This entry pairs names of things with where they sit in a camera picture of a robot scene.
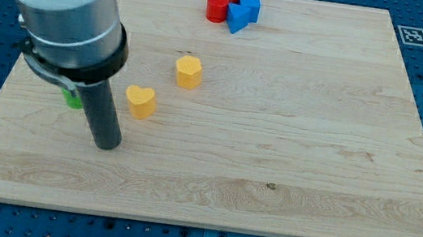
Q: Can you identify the blue cube block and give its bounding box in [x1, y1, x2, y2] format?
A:
[240, 0, 261, 23]

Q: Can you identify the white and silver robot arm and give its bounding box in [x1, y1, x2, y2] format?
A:
[16, 0, 127, 100]

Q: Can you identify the yellow heart block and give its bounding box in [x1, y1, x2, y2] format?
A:
[125, 85, 157, 120]

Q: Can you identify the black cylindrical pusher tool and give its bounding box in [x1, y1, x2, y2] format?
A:
[76, 80, 123, 150]

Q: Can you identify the wooden board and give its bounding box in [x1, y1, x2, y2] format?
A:
[0, 0, 423, 237]

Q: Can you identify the blue triangle block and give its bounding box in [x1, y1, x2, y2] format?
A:
[226, 3, 250, 34]

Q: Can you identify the red cylinder block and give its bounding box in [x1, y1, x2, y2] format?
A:
[205, 0, 229, 23]

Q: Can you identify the yellow hexagon block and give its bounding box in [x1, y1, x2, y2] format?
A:
[175, 55, 203, 89]

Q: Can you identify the green block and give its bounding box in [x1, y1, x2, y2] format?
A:
[61, 89, 83, 110]

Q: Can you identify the black and white fiducial tag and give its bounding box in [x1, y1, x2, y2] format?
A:
[397, 25, 423, 47]

